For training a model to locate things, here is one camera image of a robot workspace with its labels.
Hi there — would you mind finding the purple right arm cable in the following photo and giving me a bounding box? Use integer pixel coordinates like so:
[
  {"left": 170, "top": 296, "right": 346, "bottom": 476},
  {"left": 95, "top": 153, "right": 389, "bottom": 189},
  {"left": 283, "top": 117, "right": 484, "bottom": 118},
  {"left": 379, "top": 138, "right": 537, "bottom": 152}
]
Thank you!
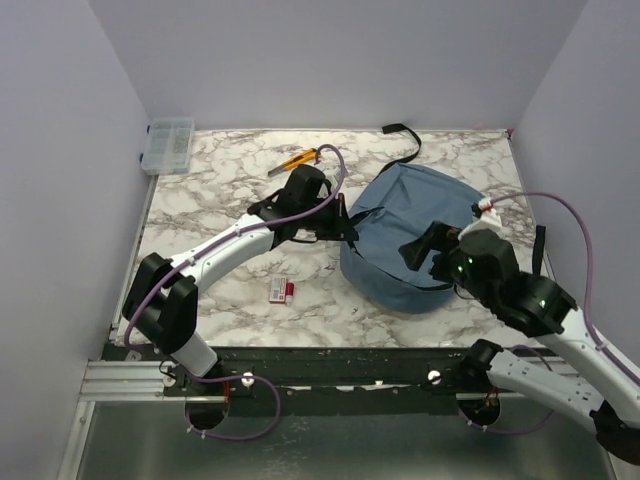
[{"left": 469, "top": 191, "right": 640, "bottom": 436}]

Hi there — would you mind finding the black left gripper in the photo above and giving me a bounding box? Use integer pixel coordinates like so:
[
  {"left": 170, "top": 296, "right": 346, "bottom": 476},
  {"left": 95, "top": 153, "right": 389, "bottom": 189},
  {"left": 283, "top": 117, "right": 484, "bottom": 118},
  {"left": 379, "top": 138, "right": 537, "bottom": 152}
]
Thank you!
[{"left": 298, "top": 193, "right": 360, "bottom": 241}]

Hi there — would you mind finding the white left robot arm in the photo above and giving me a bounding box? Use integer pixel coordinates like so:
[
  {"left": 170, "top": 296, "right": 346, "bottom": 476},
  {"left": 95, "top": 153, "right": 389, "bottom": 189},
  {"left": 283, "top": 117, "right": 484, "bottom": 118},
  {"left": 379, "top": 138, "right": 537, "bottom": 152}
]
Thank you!
[{"left": 122, "top": 165, "right": 358, "bottom": 395}]

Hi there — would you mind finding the red white glue stick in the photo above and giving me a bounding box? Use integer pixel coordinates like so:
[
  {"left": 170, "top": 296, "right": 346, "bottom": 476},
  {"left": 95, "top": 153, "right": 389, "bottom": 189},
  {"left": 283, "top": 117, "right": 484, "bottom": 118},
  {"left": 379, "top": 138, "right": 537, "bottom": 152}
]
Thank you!
[{"left": 285, "top": 282, "right": 295, "bottom": 305}]

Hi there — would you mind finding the clear plastic organizer box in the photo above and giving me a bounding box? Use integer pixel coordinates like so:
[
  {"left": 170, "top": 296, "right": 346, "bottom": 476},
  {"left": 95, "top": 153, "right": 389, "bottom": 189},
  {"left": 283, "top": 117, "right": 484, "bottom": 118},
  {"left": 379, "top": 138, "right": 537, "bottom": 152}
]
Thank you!
[{"left": 140, "top": 117, "right": 195, "bottom": 176}]

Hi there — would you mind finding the blue backpack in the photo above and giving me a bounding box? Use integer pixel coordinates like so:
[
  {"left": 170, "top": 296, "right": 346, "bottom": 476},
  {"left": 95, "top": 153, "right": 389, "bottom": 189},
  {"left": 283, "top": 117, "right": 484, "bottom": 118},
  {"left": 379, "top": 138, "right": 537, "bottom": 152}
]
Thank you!
[{"left": 339, "top": 123, "right": 547, "bottom": 315}]

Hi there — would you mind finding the aluminium rail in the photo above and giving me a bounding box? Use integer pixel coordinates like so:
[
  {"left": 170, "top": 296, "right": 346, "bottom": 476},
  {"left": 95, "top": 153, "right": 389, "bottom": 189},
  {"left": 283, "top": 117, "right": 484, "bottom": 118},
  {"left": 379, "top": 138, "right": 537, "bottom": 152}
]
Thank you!
[{"left": 79, "top": 361, "right": 175, "bottom": 402}]

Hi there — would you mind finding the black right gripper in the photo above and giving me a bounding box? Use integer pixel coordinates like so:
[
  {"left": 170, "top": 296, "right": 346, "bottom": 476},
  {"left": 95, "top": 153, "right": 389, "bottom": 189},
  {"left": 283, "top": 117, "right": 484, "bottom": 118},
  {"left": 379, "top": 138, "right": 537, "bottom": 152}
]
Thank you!
[{"left": 398, "top": 218, "right": 493, "bottom": 308}]

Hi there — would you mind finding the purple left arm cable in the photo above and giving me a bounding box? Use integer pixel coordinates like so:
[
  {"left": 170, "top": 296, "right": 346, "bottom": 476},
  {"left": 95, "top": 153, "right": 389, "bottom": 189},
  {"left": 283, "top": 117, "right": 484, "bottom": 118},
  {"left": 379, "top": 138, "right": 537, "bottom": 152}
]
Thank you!
[{"left": 122, "top": 143, "right": 347, "bottom": 442}]

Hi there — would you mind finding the black mounting base plate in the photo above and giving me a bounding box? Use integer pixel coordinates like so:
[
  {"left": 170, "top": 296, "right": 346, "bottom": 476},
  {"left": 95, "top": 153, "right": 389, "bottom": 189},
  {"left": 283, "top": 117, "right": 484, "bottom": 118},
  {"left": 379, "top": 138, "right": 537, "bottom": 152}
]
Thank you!
[{"left": 102, "top": 345, "right": 497, "bottom": 423}]

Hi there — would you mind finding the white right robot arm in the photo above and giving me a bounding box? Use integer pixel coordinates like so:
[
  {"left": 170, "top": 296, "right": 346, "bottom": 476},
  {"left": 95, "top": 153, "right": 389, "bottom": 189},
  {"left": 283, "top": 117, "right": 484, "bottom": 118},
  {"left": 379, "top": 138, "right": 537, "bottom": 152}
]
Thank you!
[{"left": 399, "top": 222, "right": 639, "bottom": 465}]

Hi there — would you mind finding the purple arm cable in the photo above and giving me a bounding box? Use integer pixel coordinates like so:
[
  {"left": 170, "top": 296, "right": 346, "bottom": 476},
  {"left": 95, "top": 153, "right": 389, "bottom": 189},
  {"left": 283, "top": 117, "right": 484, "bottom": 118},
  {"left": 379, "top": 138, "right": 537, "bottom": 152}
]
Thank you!
[
  {"left": 469, "top": 191, "right": 640, "bottom": 436},
  {"left": 122, "top": 143, "right": 347, "bottom": 442}
]

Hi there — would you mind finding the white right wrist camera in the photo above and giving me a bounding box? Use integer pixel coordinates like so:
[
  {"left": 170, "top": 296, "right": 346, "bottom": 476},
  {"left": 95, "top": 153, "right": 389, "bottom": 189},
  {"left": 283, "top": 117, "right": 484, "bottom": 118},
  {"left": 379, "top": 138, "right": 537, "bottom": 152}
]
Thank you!
[{"left": 458, "top": 197, "right": 502, "bottom": 239}]

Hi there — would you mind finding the red white staples box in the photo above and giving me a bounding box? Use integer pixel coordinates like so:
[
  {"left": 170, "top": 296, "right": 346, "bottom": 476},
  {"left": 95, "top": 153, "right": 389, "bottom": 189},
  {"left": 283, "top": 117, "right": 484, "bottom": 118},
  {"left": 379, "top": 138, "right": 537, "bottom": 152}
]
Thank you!
[{"left": 268, "top": 275, "right": 288, "bottom": 304}]

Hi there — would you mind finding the yellow utility knife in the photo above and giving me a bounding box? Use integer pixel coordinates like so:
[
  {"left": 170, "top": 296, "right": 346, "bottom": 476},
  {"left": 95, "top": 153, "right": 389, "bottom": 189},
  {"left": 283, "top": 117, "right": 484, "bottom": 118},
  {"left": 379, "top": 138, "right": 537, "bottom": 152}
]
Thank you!
[{"left": 267, "top": 148, "right": 317, "bottom": 178}]

